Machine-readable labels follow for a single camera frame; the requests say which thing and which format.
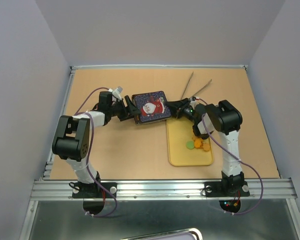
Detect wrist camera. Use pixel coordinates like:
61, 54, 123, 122
108, 86, 123, 102
189, 96, 200, 103

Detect metal tray at bottom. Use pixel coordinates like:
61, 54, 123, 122
123, 228, 204, 240

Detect metal serving tongs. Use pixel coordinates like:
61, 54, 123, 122
179, 70, 213, 100

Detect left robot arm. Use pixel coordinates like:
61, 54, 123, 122
51, 86, 140, 199

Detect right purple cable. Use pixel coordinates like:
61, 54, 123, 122
197, 97, 265, 216

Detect gold tin lid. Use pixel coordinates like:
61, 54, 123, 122
132, 90, 172, 122

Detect yellow serving tray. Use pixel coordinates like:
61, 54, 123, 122
166, 117, 214, 167

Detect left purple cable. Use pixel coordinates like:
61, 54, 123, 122
73, 86, 118, 218

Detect purple cable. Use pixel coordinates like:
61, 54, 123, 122
197, 97, 265, 216
73, 86, 118, 218

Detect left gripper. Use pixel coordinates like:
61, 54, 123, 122
108, 95, 142, 122

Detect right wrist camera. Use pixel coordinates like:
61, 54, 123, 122
189, 96, 200, 103

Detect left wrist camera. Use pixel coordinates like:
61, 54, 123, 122
108, 86, 123, 102

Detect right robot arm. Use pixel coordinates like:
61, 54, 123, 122
166, 97, 250, 198

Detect orange fish cookie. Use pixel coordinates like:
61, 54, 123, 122
194, 139, 203, 149

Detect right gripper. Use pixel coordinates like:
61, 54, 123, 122
163, 97, 197, 124

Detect green sandwich cookie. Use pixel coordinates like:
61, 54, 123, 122
185, 140, 195, 150

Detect square cookie tin box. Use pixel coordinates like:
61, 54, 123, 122
134, 117, 169, 126

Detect aluminium mounting rail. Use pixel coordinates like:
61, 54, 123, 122
30, 178, 298, 201

